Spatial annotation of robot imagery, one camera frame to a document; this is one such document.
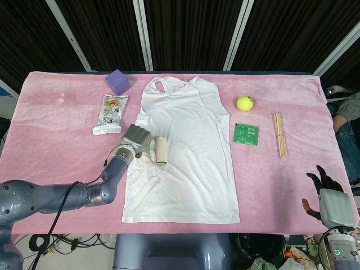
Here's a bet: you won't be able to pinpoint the white tank top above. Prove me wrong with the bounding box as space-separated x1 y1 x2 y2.
121 75 240 224

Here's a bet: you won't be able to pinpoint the green small packet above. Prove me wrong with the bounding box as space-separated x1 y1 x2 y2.
233 123 260 147

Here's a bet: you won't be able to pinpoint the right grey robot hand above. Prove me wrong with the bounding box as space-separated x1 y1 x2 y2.
302 165 356 227

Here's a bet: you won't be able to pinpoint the black floor cables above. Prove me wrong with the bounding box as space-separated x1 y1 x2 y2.
12 233 116 270

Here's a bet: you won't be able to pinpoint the silver snack packet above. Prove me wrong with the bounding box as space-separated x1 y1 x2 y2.
92 94 129 136

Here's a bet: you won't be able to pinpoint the white frame bar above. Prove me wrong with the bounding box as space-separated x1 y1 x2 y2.
133 0 154 71
46 0 92 71
313 28 360 77
223 0 255 71

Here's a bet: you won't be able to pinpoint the pink table cloth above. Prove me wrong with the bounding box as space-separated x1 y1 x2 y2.
0 70 360 236

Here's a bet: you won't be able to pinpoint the blue-grey robot torso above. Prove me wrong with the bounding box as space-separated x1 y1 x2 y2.
113 233 233 270

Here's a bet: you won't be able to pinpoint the bundle of wooden sticks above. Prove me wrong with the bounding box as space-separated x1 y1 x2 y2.
271 112 289 160

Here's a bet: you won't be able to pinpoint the black waste bin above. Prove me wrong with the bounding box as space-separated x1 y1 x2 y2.
235 233 286 262

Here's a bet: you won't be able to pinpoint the green patterned cloth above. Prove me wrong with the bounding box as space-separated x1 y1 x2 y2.
250 257 278 270

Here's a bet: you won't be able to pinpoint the yellow tennis ball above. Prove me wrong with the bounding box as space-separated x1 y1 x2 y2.
236 95 255 112

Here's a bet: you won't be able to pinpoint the person in grey jacket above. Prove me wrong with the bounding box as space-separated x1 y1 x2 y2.
326 92 360 186

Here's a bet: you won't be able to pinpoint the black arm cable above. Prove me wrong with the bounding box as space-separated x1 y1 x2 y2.
31 145 123 270

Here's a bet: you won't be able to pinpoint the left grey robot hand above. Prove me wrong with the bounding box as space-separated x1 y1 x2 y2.
120 123 152 158

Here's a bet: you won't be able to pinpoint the lint roller with grey handle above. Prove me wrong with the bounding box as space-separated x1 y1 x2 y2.
143 136 169 168

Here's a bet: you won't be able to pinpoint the purple foam cube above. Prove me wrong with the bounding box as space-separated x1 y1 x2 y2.
105 69 132 96

